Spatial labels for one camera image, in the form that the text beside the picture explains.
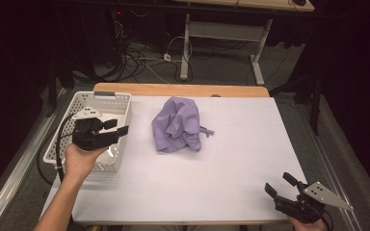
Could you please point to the white power adapter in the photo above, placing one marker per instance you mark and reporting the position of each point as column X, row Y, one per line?
column 167, row 57

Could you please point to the white perforated plastic basket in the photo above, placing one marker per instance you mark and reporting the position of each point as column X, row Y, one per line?
column 115, row 106

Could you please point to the metal floor rail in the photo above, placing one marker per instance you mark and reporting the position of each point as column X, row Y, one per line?
column 13, row 173
column 329, row 166

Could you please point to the person's left hand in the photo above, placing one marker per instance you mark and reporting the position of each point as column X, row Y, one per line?
column 78, row 163

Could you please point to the white-legged wooden desk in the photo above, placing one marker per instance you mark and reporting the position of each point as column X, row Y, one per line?
column 224, row 31

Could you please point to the black computer mouse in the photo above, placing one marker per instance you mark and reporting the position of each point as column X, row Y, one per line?
column 299, row 2

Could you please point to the black metal stand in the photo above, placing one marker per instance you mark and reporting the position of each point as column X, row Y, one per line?
column 51, row 89
column 316, row 106

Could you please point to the wooden table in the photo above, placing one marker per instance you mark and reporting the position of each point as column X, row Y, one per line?
column 173, row 89

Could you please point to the white board sheet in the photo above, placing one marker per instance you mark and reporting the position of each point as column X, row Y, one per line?
column 205, row 179

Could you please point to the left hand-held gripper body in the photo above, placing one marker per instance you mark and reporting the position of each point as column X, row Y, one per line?
column 88, row 136

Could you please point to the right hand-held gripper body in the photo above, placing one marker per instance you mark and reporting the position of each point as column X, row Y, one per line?
column 302, row 207

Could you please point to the person's right hand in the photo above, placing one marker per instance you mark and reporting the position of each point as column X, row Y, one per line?
column 306, row 227

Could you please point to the purple cloth garment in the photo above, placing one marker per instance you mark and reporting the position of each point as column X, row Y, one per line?
column 176, row 125

